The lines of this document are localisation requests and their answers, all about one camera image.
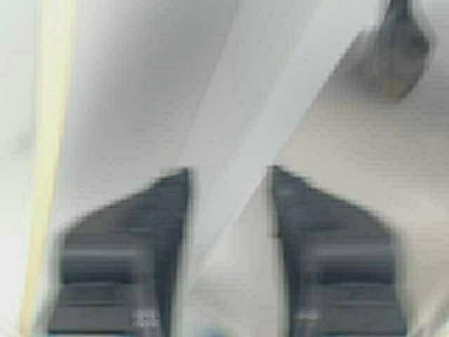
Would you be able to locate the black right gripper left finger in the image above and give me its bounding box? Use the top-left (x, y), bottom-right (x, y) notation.
top-left (47, 168), bottom-right (191, 336)

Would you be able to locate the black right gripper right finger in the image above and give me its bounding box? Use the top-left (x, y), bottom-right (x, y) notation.
top-left (270, 166), bottom-right (408, 336)

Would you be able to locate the grey two-handled cooking pot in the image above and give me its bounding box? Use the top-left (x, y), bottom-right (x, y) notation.
top-left (372, 1), bottom-right (432, 101)

